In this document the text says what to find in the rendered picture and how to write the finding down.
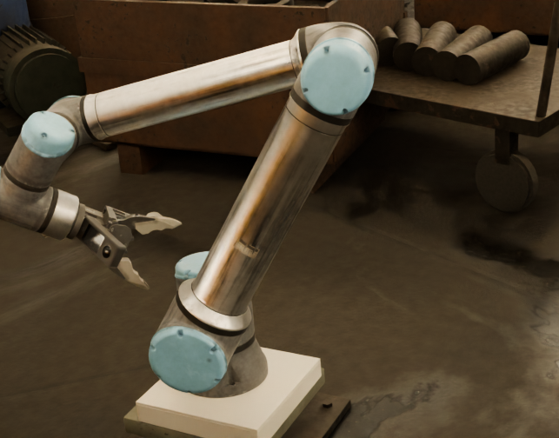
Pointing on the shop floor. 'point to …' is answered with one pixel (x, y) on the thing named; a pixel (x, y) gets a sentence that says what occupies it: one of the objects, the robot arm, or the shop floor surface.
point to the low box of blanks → (118, 27)
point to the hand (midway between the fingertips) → (166, 258)
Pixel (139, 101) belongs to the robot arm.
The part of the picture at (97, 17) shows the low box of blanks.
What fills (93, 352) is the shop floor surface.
